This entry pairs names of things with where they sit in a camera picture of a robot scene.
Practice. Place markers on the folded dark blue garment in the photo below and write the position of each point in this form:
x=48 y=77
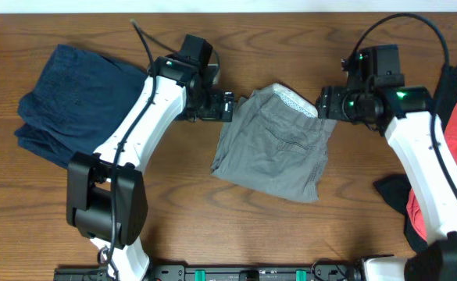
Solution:
x=78 y=102

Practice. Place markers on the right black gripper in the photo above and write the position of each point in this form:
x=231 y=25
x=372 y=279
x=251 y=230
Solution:
x=332 y=99

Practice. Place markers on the grey cargo shorts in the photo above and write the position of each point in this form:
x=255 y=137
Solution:
x=276 y=144

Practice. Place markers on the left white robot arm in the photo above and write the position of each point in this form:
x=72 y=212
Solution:
x=106 y=199

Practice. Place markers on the black garment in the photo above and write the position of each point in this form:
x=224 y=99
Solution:
x=425 y=193

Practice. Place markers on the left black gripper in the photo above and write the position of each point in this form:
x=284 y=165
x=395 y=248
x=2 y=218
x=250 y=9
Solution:
x=219 y=97

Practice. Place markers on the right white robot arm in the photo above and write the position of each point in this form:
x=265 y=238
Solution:
x=402 y=116

